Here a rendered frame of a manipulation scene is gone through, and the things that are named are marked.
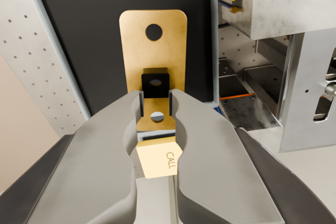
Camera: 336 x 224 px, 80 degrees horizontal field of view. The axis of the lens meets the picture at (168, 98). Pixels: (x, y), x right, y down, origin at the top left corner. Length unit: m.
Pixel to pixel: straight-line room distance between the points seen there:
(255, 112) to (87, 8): 0.36
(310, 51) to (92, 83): 0.37
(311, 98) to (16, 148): 2.14
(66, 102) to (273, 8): 0.72
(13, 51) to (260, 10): 0.71
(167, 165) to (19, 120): 1.79
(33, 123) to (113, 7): 1.82
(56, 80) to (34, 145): 1.40
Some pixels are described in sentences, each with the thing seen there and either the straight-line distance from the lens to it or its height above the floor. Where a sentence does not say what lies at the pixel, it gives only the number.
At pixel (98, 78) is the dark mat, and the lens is 0.20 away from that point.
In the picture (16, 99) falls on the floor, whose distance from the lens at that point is 1.89.
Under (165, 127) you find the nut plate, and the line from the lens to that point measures 0.15.
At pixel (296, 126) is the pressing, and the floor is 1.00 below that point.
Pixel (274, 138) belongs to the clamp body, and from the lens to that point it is 0.44.
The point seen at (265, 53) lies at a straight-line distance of 0.68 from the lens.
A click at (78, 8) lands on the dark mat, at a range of 0.19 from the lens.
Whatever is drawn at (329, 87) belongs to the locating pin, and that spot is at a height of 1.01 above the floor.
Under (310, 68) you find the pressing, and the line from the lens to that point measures 0.46.
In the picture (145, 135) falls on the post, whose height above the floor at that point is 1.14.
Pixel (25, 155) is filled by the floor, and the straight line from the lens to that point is 2.27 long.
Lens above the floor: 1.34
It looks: 58 degrees down
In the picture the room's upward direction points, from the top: 174 degrees clockwise
